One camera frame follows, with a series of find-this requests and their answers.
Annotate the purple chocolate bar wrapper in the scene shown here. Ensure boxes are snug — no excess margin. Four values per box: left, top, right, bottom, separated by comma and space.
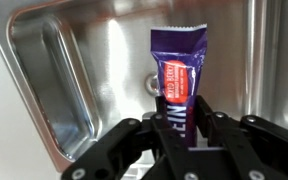
150, 23, 208, 148

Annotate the stainless steel sink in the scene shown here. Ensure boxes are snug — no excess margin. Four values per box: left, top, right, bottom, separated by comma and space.
0, 0, 288, 180

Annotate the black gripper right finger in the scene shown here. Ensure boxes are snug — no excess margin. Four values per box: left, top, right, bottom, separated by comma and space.
193, 94, 288, 180

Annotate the round sink drain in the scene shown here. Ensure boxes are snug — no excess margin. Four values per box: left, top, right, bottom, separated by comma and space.
145, 73, 160, 96

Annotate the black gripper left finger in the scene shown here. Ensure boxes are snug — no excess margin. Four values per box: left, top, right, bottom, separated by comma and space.
61, 95, 198, 180

